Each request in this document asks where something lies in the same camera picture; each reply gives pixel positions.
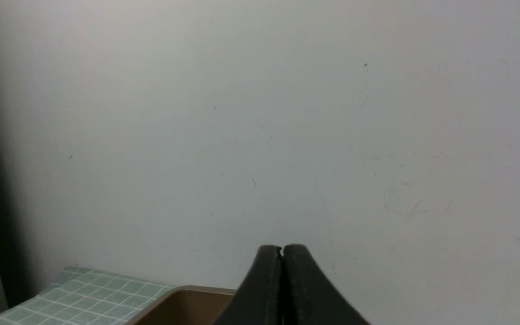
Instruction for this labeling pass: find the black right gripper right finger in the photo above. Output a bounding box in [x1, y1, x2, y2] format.
[281, 244, 369, 325]

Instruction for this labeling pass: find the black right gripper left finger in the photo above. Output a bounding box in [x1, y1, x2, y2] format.
[214, 245, 283, 325]

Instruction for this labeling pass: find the olive plastic bin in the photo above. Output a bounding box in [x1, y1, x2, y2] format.
[126, 285, 236, 325]

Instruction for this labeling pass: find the green checkered table cloth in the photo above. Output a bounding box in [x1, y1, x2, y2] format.
[0, 267, 172, 325]

